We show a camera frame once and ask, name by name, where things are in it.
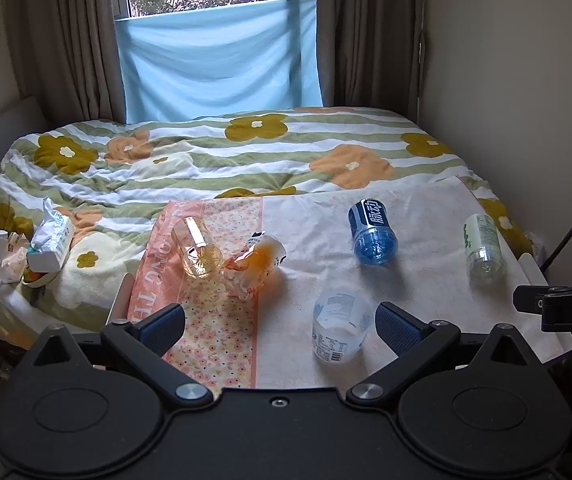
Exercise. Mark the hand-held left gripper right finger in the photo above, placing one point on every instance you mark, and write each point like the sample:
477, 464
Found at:
397, 327

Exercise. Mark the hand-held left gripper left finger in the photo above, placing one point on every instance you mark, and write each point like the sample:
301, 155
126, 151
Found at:
163, 325

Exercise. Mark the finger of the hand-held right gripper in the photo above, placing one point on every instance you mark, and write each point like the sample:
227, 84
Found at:
527, 299

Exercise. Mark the clear amber bottle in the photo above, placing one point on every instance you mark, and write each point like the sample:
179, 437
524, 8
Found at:
196, 249

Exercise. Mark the clear white-label plastic bottle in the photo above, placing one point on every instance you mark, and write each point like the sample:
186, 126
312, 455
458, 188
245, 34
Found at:
341, 327

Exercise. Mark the green white plastic bottle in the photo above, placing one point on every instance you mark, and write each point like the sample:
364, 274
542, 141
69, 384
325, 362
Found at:
484, 250

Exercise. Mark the blue plastic bottle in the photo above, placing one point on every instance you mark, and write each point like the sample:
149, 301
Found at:
372, 232

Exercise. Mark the crumpled orange plastic bottle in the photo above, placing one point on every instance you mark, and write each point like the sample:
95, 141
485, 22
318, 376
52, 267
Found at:
256, 266

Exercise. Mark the pink white patterned cloth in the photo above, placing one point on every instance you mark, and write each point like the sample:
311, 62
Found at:
311, 240

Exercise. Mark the small pale bowl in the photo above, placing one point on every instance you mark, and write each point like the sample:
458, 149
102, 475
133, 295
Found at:
36, 278

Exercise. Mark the tissue pack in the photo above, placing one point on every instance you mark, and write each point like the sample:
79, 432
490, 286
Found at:
51, 242

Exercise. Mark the crumpled wrappers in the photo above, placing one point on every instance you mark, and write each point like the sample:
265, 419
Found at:
14, 259

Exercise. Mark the floral striped quilt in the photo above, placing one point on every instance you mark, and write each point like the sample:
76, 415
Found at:
266, 170

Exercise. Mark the light blue window cloth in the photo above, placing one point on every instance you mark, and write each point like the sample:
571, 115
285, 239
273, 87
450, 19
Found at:
215, 60

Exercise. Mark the brown curtain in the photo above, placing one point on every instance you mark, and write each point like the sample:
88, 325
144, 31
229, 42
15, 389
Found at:
366, 35
65, 35

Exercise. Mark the white wall conduit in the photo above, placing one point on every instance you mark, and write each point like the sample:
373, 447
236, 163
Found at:
420, 75

